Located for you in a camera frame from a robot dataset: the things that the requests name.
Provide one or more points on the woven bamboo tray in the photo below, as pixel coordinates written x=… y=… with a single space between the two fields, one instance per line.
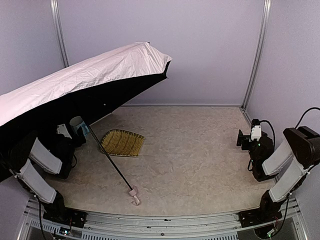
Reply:
x=122 y=143

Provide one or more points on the light blue enamel mug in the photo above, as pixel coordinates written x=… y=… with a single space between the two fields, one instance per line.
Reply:
x=77 y=123

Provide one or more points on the aluminium corner post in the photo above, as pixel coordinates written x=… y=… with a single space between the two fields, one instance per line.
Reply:
x=258 y=53
x=59 y=32

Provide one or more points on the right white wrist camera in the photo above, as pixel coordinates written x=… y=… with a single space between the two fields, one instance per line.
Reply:
x=256 y=131

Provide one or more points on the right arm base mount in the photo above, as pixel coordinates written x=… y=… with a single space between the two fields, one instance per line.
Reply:
x=254 y=217

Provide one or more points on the left aluminium corner post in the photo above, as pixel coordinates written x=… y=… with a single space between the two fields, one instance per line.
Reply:
x=59 y=32

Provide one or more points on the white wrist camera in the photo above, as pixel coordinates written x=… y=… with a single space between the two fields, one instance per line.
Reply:
x=62 y=129
x=256 y=131

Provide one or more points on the right aluminium corner post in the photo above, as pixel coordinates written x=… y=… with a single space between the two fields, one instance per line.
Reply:
x=258 y=53

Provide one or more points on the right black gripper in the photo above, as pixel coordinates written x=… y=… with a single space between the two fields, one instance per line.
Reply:
x=240 y=137

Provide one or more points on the pink and black umbrella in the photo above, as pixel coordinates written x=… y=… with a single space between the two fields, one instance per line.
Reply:
x=92 y=89

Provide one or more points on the aluminium front rail frame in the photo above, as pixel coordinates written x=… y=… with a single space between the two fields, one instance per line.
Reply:
x=107 y=226

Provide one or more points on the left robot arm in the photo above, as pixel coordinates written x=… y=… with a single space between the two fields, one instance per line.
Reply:
x=54 y=153

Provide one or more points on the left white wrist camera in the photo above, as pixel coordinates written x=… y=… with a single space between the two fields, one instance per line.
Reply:
x=62 y=129

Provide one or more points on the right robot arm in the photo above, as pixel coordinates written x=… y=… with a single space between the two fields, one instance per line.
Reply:
x=295 y=157

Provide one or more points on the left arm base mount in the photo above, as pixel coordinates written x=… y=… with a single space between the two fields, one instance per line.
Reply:
x=72 y=218

